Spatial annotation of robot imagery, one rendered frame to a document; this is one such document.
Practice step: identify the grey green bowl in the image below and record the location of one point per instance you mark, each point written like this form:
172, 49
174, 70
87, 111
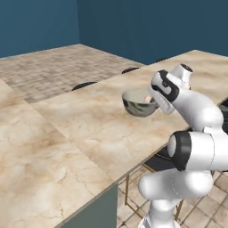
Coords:
137, 106

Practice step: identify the pale pink food piece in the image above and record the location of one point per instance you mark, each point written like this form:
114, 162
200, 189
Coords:
147, 98

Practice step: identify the black stool with gold legs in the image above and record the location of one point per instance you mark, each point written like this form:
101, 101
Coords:
158, 161

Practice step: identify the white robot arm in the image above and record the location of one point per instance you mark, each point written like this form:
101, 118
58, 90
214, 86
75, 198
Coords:
196, 148

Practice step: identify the teal counter base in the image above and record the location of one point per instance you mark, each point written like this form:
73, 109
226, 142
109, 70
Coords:
96, 209

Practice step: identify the black round stool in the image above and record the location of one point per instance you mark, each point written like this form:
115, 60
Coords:
130, 70
84, 85

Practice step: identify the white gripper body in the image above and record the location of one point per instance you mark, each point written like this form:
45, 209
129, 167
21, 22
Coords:
164, 104

